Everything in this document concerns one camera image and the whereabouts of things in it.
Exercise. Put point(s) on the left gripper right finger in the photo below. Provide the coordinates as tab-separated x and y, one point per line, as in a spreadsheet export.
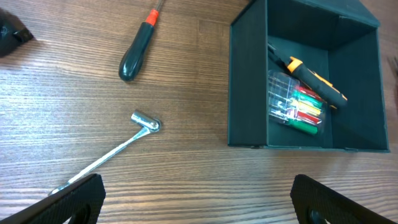
316	203

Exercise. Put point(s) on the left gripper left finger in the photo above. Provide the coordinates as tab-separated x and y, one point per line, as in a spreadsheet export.
80	202

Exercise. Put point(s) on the dark green open box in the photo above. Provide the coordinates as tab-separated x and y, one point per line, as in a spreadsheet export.
336	39

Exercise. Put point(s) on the red-handled wire stripper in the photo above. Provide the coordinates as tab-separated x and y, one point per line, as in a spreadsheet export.
393	63

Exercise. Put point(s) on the clear pack of colourful screwdrivers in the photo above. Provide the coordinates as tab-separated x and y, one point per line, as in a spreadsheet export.
292	104

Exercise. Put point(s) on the orange black long-nose pliers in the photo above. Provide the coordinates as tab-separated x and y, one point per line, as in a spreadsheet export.
314	81

